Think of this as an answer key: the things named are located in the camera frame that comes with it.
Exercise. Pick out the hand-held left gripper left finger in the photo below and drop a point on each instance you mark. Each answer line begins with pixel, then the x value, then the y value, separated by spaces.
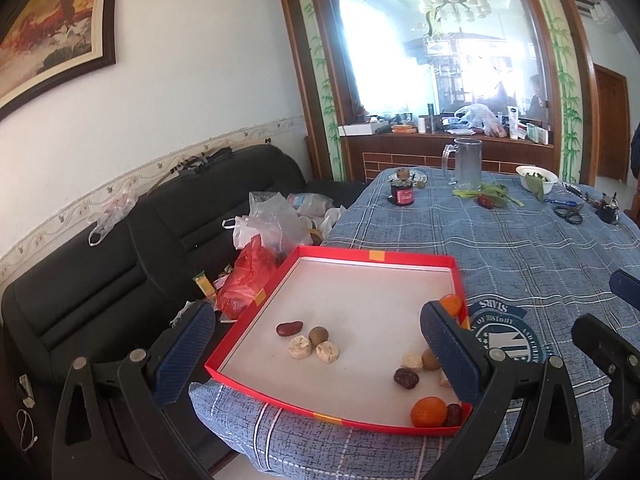
pixel 182 355

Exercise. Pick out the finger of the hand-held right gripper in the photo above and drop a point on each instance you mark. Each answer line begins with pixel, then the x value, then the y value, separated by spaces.
pixel 627 290
pixel 595 335

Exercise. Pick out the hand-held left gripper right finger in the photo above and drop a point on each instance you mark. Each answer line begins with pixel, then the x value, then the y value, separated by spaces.
pixel 450 355

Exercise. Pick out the brown longan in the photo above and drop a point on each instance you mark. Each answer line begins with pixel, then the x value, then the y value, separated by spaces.
pixel 318 335
pixel 430 360

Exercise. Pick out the red date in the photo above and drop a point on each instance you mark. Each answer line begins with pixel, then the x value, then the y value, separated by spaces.
pixel 290 329
pixel 406 377
pixel 454 414
pixel 485 201

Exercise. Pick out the small orange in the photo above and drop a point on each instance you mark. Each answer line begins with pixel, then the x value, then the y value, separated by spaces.
pixel 451 305
pixel 428 411

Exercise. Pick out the red shallow box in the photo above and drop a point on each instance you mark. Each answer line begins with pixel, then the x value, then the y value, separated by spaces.
pixel 360 310

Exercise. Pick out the pale walnut pieces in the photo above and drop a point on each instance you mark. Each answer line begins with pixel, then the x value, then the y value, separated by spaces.
pixel 300 347

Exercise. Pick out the yellow green snack packet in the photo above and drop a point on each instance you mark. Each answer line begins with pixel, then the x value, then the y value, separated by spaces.
pixel 204 284

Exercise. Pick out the small black object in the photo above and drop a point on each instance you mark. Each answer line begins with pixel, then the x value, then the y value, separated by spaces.
pixel 607 210

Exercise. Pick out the blue plaid tablecloth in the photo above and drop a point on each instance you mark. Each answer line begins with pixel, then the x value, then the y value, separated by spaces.
pixel 525 270

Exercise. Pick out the black scissors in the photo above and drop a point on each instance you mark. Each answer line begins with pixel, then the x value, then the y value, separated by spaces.
pixel 570 212

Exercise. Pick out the red plastic bag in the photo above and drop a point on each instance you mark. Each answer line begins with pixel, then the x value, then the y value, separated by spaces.
pixel 245 280

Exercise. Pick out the black leather sofa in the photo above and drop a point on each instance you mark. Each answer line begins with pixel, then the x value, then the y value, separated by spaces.
pixel 100 285

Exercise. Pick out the blue pen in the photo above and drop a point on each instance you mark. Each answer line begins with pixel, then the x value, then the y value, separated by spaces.
pixel 562 201

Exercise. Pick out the white bowl with greens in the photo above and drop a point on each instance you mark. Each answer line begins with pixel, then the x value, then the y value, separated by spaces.
pixel 536 177

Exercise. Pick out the white plastic bag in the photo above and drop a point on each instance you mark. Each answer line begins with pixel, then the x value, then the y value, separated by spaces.
pixel 270 227

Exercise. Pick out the clear crumpled plastic bag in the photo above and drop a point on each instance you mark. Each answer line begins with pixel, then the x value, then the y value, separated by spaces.
pixel 112 215

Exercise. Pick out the dark red glass jar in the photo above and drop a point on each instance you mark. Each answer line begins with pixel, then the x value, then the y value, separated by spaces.
pixel 402 194

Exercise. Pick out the green vegetable stalks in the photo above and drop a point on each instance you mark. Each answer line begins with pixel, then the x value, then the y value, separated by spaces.
pixel 487 191

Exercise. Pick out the clear glass pitcher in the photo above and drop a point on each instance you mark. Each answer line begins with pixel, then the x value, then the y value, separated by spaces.
pixel 465 162

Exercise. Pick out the dark bundle on sofa back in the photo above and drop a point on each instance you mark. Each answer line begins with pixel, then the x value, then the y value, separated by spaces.
pixel 202 160

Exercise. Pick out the clear bag with packets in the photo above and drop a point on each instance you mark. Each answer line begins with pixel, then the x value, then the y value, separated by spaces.
pixel 312 205

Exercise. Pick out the white tube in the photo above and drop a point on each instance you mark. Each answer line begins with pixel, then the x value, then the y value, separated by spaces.
pixel 513 122

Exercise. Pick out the white bag with food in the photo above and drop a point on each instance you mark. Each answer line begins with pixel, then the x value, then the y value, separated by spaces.
pixel 477 117

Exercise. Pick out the orange packet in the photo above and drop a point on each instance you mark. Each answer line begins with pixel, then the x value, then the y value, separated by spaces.
pixel 404 128

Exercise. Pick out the flat white box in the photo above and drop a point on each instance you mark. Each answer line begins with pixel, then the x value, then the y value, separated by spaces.
pixel 362 130

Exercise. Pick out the wood-framed glass partition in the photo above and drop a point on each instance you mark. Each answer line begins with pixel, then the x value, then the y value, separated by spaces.
pixel 440 60

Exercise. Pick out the framed painting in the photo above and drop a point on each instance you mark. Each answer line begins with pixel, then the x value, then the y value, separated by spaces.
pixel 55 30

